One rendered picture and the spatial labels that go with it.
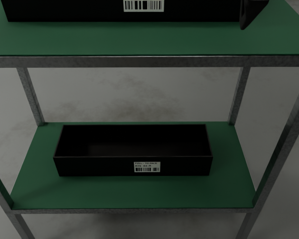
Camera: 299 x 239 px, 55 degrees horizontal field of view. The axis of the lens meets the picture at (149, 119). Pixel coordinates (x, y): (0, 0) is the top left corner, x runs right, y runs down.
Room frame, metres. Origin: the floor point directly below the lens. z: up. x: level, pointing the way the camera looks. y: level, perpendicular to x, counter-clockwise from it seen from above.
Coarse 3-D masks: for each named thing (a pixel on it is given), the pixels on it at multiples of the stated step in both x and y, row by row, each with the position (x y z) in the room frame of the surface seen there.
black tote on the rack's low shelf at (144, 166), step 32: (64, 128) 0.82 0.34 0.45; (96, 128) 0.83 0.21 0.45; (128, 128) 0.83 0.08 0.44; (160, 128) 0.83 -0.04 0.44; (192, 128) 0.83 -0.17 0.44; (64, 160) 0.66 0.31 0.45; (96, 160) 0.66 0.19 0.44; (128, 160) 0.67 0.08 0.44; (160, 160) 0.67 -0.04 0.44; (192, 160) 0.67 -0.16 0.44
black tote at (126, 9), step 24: (24, 0) 0.69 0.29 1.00; (48, 0) 0.69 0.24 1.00; (72, 0) 0.69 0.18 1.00; (96, 0) 0.69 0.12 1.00; (120, 0) 0.69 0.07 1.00; (144, 0) 0.69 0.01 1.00; (168, 0) 0.69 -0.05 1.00; (192, 0) 0.69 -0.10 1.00; (216, 0) 0.69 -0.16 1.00; (240, 0) 0.69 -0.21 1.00
